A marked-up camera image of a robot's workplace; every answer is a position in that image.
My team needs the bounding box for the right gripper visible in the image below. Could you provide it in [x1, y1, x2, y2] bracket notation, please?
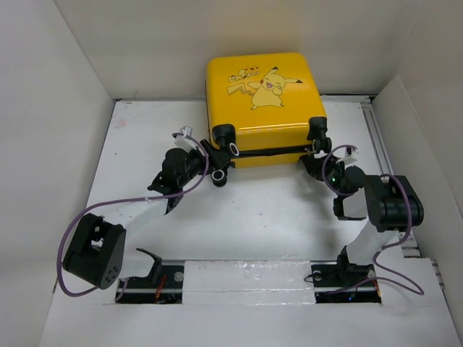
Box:
[302, 152, 345, 197]

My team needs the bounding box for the yellow hard-shell suitcase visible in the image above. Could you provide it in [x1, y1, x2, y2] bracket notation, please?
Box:
[205, 52, 332, 168]

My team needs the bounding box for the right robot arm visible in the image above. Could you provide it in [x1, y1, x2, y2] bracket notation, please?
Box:
[300, 147, 424, 292]

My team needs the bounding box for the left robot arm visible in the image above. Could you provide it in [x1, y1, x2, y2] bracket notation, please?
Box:
[56, 133, 239, 297]

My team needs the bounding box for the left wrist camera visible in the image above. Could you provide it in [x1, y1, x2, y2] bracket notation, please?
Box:
[172, 126, 197, 153]

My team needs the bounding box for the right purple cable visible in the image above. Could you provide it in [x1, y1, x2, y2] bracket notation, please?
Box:
[321, 144, 425, 296]

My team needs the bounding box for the purple cable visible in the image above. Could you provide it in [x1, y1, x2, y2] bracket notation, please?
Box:
[57, 133, 210, 303]
[321, 144, 425, 296]

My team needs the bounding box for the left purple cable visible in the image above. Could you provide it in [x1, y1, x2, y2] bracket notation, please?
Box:
[57, 133, 210, 303]

